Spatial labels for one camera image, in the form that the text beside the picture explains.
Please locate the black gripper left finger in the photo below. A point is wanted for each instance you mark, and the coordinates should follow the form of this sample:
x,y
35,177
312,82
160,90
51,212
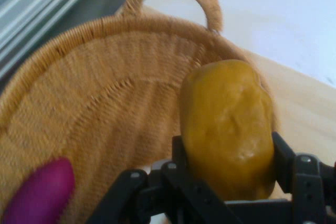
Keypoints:
x,y
178,197

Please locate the woven wicker basket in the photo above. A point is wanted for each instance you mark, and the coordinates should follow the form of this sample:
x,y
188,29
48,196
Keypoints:
x,y
105,90

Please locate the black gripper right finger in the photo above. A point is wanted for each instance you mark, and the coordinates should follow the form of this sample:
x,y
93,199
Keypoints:
x,y
312,182

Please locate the yellow-brown potato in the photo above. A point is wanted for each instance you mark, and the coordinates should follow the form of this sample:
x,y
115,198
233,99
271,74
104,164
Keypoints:
x,y
225,129

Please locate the bamboo cutting board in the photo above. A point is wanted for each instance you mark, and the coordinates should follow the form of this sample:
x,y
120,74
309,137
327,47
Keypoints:
x,y
302,103

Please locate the aluminium rail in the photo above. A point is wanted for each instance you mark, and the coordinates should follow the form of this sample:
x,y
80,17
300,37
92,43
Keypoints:
x,y
26,11

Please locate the purple sweet potato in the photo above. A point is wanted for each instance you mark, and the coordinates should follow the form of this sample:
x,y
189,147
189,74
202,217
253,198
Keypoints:
x,y
39,195

